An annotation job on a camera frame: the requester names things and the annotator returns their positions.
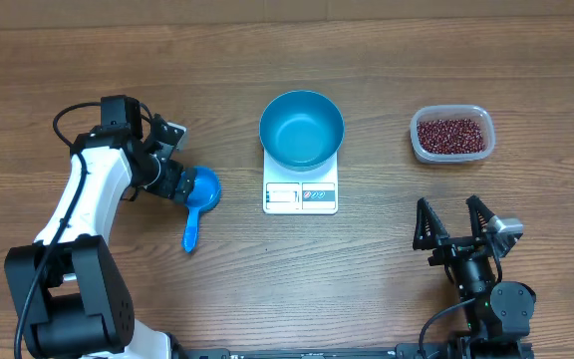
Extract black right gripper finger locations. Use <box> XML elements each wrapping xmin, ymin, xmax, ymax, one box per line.
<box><xmin>465</xmin><ymin>195</ymin><xmax>495</xmax><ymax>237</ymax></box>
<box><xmin>413</xmin><ymin>197</ymin><xmax>449</xmax><ymax>250</ymax></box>

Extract blue plastic measuring scoop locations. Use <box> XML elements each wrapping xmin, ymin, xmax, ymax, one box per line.
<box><xmin>182</xmin><ymin>167</ymin><xmax>221</xmax><ymax>253</ymax></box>

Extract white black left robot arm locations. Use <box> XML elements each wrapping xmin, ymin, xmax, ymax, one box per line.
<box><xmin>4</xmin><ymin>95</ymin><xmax>195</xmax><ymax>358</ymax></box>

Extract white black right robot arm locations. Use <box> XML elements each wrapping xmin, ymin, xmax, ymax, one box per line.
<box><xmin>413</xmin><ymin>195</ymin><xmax>536</xmax><ymax>359</ymax></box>

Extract white digital kitchen scale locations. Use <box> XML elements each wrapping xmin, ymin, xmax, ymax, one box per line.
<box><xmin>262</xmin><ymin>152</ymin><xmax>339</xmax><ymax>215</ymax></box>

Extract teal metal bowl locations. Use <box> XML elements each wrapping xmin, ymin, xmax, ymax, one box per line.
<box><xmin>258</xmin><ymin>90</ymin><xmax>346</xmax><ymax>172</ymax></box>

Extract red adzuki beans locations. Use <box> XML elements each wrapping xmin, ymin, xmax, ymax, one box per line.
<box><xmin>417</xmin><ymin>119</ymin><xmax>484</xmax><ymax>155</ymax></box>

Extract clear plastic container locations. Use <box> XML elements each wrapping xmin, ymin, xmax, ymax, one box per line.
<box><xmin>410</xmin><ymin>105</ymin><xmax>496</xmax><ymax>165</ymax></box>

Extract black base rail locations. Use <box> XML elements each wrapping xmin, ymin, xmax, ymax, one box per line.
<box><xmin>183</xmin><ymin>342</ymin><xmax>535</xmax><ymax>359</ymax></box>

